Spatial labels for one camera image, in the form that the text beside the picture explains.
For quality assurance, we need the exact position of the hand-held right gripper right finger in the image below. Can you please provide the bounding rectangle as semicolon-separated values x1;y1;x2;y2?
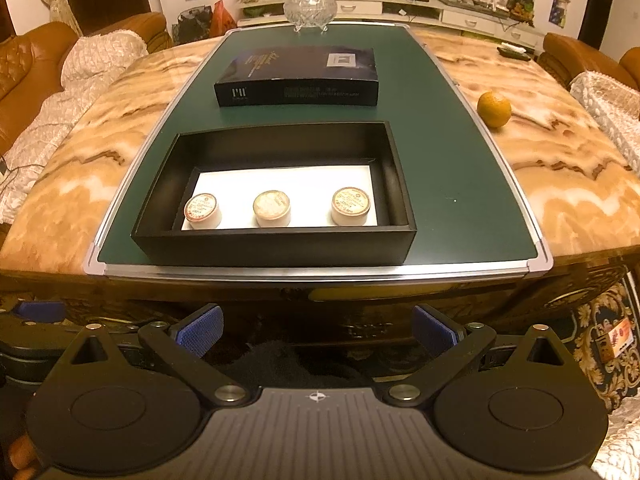
382;303;573;407

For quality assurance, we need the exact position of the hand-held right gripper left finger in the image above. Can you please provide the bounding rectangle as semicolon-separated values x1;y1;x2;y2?
65;303;249;407

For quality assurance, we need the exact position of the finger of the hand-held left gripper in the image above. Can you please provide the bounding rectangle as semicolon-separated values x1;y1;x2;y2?
11;300;68;322

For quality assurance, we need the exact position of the marble desktop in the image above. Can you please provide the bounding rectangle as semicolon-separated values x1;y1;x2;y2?
0;22;640;281

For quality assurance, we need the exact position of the open black box base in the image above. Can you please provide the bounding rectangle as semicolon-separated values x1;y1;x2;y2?
131;121;418;267

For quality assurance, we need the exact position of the small round jar red label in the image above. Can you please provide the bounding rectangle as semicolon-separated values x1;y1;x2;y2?
184;193;223;230

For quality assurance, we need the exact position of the small round jar plain lid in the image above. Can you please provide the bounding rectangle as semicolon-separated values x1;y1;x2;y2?
252;190;292;227

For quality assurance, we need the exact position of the small round jar brown label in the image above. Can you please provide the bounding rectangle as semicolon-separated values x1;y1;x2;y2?
331;186;371;226

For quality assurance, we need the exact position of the patterned floral rug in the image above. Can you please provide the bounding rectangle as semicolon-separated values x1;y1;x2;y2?
570;275;640;413

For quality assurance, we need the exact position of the white box insert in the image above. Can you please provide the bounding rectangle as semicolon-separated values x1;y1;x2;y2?
181;164;372;231

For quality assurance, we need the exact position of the red card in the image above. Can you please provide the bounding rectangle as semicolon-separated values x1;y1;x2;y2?
597;320;633;363

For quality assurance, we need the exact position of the orange fruit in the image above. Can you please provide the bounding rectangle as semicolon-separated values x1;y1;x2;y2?
477;91;512;128

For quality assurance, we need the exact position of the brown leather sofa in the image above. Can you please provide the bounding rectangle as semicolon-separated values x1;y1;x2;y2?
0;11;168;156

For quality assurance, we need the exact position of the white quilted sofa cover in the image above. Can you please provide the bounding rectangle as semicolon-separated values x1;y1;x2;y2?
0;30;150;226

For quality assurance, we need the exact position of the black box lid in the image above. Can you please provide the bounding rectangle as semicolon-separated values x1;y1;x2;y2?
214;46;379;108

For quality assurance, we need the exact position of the white lace armchair cover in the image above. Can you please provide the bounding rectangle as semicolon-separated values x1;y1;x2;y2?
570;71;640;171

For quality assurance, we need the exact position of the brown leather armchair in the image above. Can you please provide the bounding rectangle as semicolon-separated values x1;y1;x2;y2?
542;32;640;92

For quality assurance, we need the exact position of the black mesh bin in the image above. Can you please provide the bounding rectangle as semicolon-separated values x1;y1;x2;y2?
176;5;213;45

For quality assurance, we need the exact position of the red plastic bag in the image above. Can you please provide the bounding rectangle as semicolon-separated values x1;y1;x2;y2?
210;0;236;38

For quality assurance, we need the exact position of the white TV cabinet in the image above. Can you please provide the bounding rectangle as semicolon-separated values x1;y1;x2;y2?
236;0;548;51

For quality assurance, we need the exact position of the lidded glass candy dish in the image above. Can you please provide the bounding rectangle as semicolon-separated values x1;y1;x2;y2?
283;0;338;35

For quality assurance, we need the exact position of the green board with aluminium frame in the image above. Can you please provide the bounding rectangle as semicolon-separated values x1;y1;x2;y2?
84;24;555;281

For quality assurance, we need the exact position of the small blue wall poster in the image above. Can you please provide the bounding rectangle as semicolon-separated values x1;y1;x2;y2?
548;0;571;28

